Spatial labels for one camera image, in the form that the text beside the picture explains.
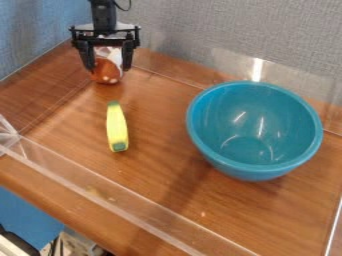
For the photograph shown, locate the brown toy mushroom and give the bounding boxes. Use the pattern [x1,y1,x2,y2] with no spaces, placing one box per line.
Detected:
[90,46,123,85]

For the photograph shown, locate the yellow toy corn cob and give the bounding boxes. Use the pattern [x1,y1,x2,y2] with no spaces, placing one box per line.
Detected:
[105,101,128,152]

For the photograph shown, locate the blue plastic bowl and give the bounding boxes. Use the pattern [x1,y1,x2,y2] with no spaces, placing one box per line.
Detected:
[185,81,323,181]

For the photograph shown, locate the clear acrylic table barrier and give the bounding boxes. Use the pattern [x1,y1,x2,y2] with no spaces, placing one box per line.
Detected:
[0,44,342,256]

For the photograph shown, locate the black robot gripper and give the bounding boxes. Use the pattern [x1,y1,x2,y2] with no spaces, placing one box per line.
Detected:
[69,0,140,72]

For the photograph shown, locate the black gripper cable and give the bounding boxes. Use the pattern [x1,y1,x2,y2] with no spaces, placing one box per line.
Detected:
[112,0,133,12]

